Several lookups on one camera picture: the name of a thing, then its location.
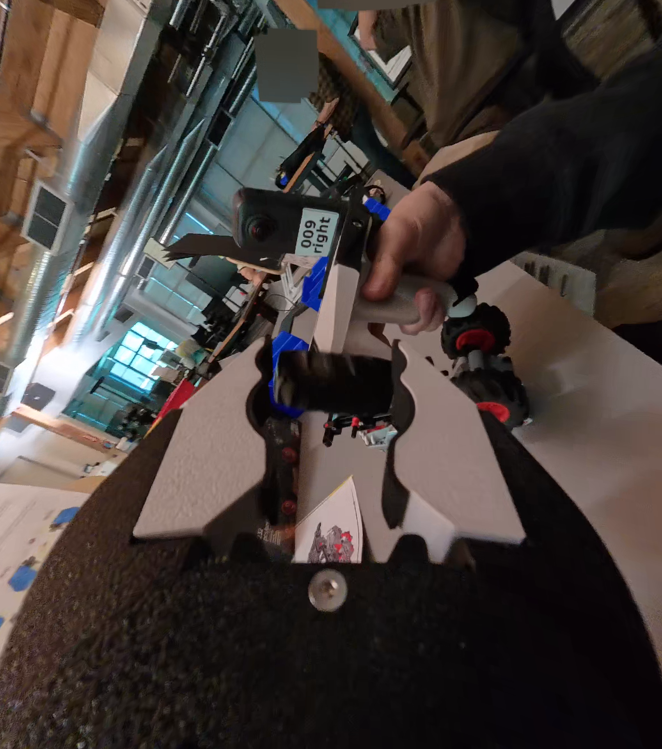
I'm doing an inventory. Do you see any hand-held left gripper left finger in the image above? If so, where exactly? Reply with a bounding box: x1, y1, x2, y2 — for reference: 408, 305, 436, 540
131, 337, 276, 539

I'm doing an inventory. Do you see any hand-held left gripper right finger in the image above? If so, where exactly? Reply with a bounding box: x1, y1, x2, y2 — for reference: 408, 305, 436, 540
381, 339, 527, 563

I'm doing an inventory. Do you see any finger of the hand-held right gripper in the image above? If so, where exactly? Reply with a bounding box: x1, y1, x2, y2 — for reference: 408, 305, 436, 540
312, 263, 367, 353

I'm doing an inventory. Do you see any black toy wheel red hub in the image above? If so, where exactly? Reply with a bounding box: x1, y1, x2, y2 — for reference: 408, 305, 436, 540
454, 357, 532, 429
275, 350, 396, 419
441, 302, 512, 360

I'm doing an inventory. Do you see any grey toy axle block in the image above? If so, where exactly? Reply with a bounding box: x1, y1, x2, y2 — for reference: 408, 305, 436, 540
451, 345, 504, 375

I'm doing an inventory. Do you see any person's right forearm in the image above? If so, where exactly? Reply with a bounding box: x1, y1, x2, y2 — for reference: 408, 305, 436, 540
421, 12, 662, 276

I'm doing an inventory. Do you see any person's right hand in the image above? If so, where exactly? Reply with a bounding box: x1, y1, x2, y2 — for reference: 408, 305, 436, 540
360, 181, 467, 337

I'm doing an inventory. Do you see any red plastic bin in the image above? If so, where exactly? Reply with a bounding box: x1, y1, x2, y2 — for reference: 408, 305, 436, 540
155, 379, 191, 425

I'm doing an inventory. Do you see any grey red toy truck shell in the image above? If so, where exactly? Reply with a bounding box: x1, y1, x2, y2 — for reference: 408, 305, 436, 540
360, 424, 401, 453

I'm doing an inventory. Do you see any black toy box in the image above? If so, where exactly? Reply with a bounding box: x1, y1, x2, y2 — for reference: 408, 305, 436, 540
257, 417, 308, 564

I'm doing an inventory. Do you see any printed instruction booklet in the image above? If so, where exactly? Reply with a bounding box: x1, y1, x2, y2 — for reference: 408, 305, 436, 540
295, 475, 365, 564

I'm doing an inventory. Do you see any person's black clothing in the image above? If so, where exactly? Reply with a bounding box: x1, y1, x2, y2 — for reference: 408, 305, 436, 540
591, 231, 662, 396

